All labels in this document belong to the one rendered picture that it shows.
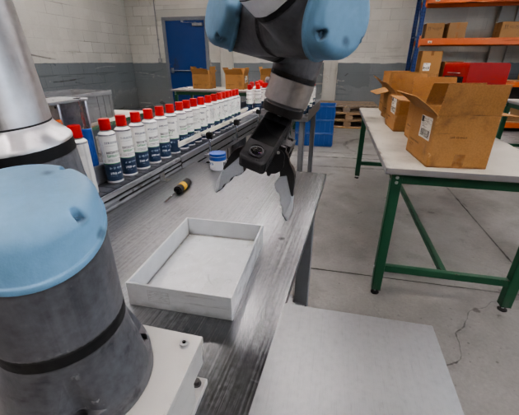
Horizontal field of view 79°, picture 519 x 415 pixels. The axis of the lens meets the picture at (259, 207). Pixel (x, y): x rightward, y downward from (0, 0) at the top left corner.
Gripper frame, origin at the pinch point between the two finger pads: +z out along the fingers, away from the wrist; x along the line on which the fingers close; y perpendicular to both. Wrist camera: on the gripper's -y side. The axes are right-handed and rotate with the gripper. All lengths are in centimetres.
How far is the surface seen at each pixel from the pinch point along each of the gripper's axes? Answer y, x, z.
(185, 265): -1.3, 9.5, 18.7
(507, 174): 107, -89, -6
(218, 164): 63, 28, 21
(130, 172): 35, 49, 24
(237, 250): 7.5, 0.9, 16.0
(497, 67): 487, -185, -77
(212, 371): -23.8, -6.1, 14.5
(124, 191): 27, 45, 26
